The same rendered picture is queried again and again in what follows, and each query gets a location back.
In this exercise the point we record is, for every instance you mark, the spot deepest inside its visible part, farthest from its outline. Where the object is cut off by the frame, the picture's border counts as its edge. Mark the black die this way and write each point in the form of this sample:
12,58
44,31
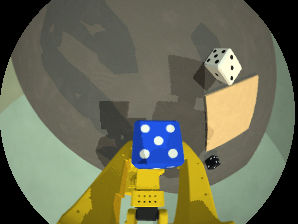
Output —
212,162

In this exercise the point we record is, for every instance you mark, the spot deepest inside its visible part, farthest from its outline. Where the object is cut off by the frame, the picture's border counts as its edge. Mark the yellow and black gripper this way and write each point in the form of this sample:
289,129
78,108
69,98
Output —
101,202

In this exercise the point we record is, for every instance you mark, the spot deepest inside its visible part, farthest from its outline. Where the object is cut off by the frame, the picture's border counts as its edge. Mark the tan square mat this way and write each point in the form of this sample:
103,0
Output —
229,111

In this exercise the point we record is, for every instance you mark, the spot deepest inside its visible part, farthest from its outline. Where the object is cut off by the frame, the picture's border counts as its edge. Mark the white die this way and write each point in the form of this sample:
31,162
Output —
223,65

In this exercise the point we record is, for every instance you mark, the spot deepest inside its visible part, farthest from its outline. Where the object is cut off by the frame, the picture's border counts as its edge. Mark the blue die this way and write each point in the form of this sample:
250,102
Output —
157,144

